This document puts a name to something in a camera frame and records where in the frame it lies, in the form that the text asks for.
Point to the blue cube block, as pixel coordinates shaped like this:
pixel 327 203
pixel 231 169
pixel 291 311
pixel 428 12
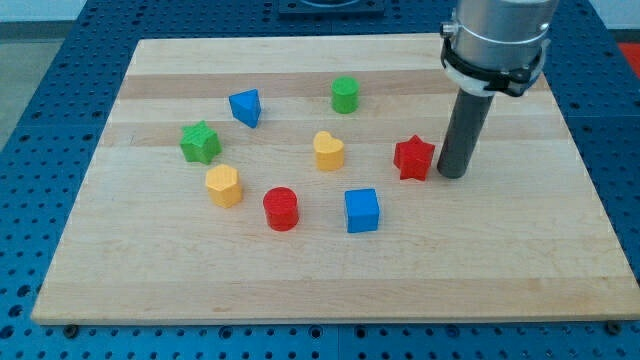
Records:
pixel 362 210

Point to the blue triangle block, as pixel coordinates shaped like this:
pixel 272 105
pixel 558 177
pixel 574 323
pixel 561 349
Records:
pixel 246 107

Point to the green star block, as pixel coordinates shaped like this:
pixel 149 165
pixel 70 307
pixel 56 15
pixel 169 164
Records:
pixel 200 143

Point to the yellow hexagon block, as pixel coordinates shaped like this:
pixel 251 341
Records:
pixel 224 186

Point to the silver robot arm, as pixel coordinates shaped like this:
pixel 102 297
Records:
pixel 492 46

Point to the red cylinder block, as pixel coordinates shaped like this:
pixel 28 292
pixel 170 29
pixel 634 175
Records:
pixel 281 208

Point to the red star block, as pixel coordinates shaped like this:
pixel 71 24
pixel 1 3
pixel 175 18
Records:
pixel 413 158

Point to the wooden board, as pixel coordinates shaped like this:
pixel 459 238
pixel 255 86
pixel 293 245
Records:
pixel 522 236

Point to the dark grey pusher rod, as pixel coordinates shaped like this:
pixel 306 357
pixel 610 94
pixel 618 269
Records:
pixel 466 122

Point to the yellow heart block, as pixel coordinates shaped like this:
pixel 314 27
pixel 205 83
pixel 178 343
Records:
pixel 329 151

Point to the green cylinder block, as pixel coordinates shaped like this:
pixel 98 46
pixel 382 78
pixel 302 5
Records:
pixel 345 94

